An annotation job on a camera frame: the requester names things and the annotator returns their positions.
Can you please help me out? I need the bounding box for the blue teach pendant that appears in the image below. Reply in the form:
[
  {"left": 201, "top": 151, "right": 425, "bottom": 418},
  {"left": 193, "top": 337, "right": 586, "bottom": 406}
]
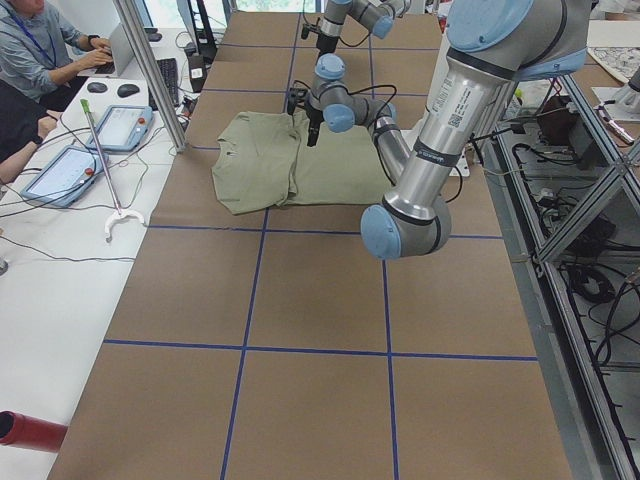
[
  {"left": 94, "top": 105, "right": 153, "bottom": 153},
  {"left": 20, "top": 145, "right": 103, "bottom": 208}
]

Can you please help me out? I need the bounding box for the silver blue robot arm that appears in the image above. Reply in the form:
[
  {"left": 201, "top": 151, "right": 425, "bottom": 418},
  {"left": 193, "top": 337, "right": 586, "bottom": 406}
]
[
  {"left": 360, "top": 1, "right": 592, "bottom": 260},
  {"left": 286, "top": 1, "right": 411, "bottom": 185}
]

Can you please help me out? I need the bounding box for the red bottle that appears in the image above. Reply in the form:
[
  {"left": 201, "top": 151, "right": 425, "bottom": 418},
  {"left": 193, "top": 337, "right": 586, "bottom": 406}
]
[{"left": 1, "top": 411, "right": 68, "bottom": 453}]

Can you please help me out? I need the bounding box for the silver laptop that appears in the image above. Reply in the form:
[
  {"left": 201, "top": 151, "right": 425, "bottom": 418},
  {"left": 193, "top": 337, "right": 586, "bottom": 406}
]
[{"left": 93, "top": 24, "right": 134, "bottom": 78}]

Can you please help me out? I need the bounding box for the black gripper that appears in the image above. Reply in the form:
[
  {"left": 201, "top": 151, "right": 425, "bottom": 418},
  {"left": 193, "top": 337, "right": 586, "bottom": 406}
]
[{"left": 286, "top": 87, "right": 324, "bottom": 147}]

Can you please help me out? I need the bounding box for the near blue teach pendant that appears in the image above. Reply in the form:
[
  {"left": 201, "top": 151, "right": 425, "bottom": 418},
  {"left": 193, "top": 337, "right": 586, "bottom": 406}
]
[{"left": 20, "top": 145, "right": 103, "bottom": 208}]

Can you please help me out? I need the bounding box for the person in blue shirt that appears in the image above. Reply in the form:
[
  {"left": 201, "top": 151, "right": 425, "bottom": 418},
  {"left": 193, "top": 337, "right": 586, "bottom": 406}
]
[{"left": 0, "top": 0, "right": 116, "bottom": 114}]

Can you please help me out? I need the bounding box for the olive green long-sleeve shirt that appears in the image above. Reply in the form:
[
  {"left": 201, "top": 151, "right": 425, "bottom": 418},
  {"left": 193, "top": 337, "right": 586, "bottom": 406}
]
[{"left": 212, "top": 111, "right": 391, "bottom": 215}]

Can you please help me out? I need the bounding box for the black keyboard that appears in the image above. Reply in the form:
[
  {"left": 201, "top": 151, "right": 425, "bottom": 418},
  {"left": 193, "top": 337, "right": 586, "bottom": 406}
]
[{"left": 156, "top": 58, "right": 180, "bottom": 107}]

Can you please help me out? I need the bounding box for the aluminium frame post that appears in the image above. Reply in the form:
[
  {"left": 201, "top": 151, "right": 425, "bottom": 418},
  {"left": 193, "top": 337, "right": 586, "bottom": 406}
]
[{"left": 113, "top": 0, "right": 186, "bottom": 153}]

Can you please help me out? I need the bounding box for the black computer mouse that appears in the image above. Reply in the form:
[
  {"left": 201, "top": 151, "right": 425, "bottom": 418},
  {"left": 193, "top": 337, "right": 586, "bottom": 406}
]
[
  {"left": 116, "top": 83, "right": 140, "bottom": 98},
  {"left": 87, "top": 82, "right": 108, "bottom": 93}
]

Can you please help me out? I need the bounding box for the far blue teach pendant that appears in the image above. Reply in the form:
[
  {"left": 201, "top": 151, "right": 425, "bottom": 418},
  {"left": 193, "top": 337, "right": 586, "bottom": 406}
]
[{"left": 94, "top": 105, "right": 153, "bottom": 153}]

